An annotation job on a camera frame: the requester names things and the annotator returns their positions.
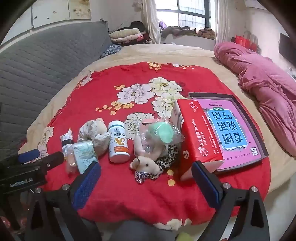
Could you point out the small bottle in clear bag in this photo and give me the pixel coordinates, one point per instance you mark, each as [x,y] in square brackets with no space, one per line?
[66,140]

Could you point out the black clothing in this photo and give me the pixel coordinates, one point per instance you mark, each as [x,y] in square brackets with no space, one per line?
[136,24]

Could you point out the rhinestone bow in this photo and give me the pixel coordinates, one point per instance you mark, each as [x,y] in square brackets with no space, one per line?
[140,178]

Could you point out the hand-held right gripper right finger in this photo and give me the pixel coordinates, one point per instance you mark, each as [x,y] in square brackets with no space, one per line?
[205,185]

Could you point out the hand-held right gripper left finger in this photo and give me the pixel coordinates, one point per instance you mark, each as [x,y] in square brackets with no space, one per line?
[87,185]

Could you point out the grey quilted headboard cover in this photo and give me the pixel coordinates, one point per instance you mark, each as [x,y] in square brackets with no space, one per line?
[34,69]

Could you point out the clear bag with green ball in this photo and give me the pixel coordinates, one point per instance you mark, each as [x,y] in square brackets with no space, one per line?
[161,133]

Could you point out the window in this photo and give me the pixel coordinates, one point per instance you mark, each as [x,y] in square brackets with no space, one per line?
[185,12]

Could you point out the leopard print scrunchie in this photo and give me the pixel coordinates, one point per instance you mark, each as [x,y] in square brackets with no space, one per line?
[167,156]

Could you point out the white pill bottle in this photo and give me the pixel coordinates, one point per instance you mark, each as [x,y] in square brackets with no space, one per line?
[118,143]

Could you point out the red floral blanket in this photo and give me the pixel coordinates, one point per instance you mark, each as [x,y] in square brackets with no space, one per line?
[138,201]

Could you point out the cream plush toy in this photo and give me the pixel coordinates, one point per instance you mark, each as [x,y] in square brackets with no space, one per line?
[145,165]

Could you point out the pile of folded blankets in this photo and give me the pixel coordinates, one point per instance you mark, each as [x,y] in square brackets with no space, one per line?
[126,34]

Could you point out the beige bed sheet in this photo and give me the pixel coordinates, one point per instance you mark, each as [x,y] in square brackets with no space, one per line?
[161,52]

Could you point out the black wall television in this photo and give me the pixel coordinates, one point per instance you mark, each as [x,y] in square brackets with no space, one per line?
[286,49]

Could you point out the dark grey shallow box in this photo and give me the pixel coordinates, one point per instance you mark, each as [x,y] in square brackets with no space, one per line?
[208,96]

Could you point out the red carton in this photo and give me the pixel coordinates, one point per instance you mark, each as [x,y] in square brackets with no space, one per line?
[196,139]

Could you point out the white curtain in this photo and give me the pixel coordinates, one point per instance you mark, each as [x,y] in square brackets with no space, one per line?
[222,20]
[151,18]

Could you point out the dark grey cloth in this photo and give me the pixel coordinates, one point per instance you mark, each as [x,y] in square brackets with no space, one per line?
[138,231]

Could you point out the pink quilt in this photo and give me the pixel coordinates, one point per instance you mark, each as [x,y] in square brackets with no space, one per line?
[266,76]

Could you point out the floral wall painting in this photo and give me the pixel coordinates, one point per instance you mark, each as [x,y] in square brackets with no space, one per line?
[50,11]

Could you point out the red gift bag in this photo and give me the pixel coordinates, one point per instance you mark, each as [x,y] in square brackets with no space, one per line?
[253,46]
[240,41]

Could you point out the white floral cloth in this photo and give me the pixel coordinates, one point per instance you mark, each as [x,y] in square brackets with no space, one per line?
[92,132]

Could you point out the pink picture book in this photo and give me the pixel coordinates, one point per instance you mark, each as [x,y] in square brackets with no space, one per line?
[231,129]

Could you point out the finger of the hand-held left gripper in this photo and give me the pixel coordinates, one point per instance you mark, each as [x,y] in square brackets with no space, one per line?
[54,160]
[29,155]

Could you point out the blue patterned pillow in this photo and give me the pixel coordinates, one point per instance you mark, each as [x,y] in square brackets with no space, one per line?
[111,49]

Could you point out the tissue packet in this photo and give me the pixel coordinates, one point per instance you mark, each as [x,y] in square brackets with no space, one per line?
[84,155]

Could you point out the clothes on windowsill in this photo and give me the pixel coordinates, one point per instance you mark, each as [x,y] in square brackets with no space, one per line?
[180,31]

